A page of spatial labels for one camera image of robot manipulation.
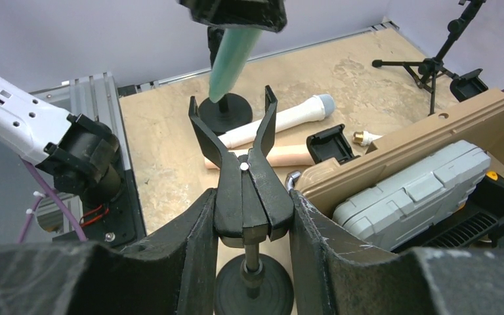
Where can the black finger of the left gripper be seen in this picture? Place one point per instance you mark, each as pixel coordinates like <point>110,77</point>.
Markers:
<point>267,15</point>

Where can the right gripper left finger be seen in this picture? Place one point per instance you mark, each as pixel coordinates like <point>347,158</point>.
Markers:
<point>171,271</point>

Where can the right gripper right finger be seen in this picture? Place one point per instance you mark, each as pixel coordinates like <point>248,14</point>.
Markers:
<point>336,273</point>

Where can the green microphone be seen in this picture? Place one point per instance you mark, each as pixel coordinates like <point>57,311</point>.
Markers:
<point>235,48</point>

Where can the round base stand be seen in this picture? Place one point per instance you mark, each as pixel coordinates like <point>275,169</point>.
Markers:
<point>251,206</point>
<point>232,110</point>

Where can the white microphone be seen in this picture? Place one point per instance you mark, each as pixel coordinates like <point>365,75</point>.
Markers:
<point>316,108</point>

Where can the pink microphone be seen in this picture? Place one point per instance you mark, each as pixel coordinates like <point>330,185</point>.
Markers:
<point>279,156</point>

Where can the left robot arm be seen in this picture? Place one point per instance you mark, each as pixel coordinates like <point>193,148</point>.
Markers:
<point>79,152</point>

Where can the black tripod mic stand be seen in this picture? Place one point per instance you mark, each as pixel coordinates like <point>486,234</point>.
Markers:
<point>426,72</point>

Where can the grey plastic case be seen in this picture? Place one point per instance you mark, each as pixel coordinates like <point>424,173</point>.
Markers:
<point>407,203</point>

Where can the black toolbox latch front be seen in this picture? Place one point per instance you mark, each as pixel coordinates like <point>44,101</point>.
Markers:
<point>330,143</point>

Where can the black toolbox latch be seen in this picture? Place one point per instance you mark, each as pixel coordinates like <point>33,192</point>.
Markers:
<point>330,143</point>
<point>464,87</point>

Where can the white pipe fitting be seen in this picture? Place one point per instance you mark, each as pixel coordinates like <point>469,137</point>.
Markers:
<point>364,138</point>

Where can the black tool tray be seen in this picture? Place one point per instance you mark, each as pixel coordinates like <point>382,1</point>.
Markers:
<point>461,229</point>

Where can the black toolbox latch rear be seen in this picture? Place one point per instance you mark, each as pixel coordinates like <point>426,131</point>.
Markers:
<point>464,87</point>

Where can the tan plastic toolbox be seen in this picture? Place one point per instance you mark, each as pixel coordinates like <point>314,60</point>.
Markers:
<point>478,120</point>

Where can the silver metal bracket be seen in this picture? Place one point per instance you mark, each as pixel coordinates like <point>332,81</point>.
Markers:
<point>291,180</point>

